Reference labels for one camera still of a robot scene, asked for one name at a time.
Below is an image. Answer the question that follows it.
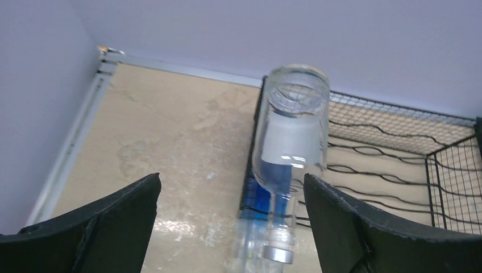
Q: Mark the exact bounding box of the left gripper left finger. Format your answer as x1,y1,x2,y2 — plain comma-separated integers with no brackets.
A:
1,173,161,272

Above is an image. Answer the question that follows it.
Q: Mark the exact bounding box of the clear bottle white cap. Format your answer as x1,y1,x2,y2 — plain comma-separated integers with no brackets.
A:
251,64,330,264

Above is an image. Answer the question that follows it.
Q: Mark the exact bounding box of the black wire wine rack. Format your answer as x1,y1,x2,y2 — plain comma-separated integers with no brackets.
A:
239,75,482,236

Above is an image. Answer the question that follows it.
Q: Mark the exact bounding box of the blue square glass bottle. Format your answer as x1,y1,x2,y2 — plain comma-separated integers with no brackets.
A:
230,175,303,272

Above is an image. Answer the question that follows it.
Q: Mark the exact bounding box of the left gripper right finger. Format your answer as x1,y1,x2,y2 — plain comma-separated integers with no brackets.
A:
304,173,481,272

